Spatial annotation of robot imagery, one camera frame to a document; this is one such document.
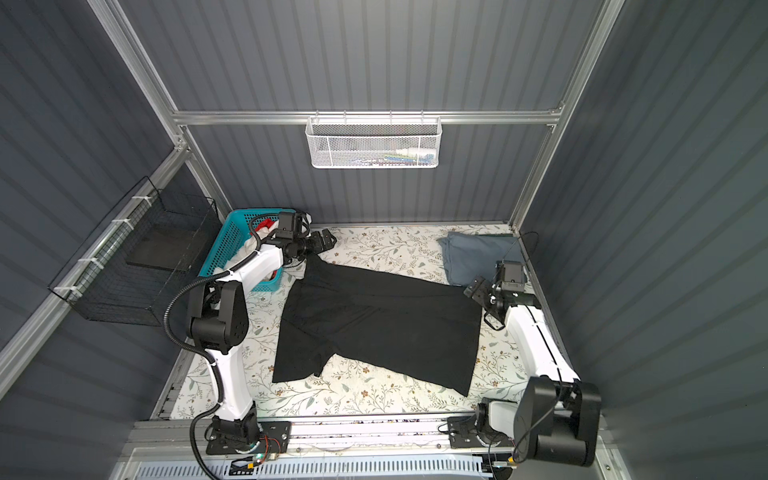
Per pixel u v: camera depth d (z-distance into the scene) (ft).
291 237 2.59
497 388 2.65
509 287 2.15
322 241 2.97
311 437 2.47
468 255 3.45
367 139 3.26
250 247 3.51
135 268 2.41
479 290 2.53
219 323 1.77
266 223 3.62
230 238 3.55
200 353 1.76
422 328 3.09
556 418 1.33
